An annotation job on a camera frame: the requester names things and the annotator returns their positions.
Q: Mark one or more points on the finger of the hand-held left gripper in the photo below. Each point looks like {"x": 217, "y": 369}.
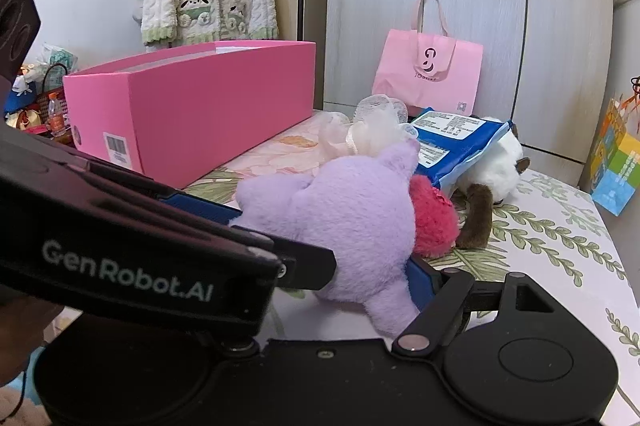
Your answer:
{"x": 200, "y": 208}
{"x": 310, "y": 268}

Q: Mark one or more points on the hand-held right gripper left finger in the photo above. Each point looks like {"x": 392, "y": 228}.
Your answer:
{"x": 240, "y": 347}

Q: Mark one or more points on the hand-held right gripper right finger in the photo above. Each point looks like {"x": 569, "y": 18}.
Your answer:
{"x": 425, "y": 286}

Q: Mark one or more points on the red fuzzy plush toy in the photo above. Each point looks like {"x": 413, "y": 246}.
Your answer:
{"x": 435, "y": 221}

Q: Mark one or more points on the purple plush toy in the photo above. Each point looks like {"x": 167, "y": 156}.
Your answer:
{"x": 350, "y": 216}

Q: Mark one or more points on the pink cardboard box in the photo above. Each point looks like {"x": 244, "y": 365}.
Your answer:
{"x": 200, "y": 105}

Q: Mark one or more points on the white brown plush cat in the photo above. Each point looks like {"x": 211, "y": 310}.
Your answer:
{"x": 495, "y": 171}

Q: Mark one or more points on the wet wipes pack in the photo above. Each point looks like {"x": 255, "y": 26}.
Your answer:
{"x": 460, "y": 150}

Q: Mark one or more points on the white mesh bath loofah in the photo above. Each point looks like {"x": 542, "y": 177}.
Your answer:
{"x": 380, "y": 125}

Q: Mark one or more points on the person's left forearm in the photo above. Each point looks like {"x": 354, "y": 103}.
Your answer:
{"x": 25, "y": 336}

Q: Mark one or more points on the floral printed bedsheet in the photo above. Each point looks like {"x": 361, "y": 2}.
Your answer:
{"x": 550, "y": 256}

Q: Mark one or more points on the plastic bottle with orange label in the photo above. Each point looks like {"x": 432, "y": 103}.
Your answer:
{"x": 56, "y": 120}

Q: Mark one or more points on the light blue beige cloth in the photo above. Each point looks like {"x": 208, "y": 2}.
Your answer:
{"x": 15, "y": 411}

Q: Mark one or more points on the woven basket bag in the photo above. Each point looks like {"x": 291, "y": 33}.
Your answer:
{"x": 47, "y": 80}

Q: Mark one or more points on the green white tissue pack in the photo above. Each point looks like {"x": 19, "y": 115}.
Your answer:
{"x": 60, "y": 55}

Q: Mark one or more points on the blue wrapped flower bouquet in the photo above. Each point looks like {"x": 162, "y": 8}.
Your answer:
{"x": 22, "y": 85}

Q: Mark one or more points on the pink tote bag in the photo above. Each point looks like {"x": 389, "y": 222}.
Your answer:
{"x": 400, "y": 70}

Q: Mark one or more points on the colourful paper gift bag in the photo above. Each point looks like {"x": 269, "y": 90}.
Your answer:
{"x": 612, "y": 155}

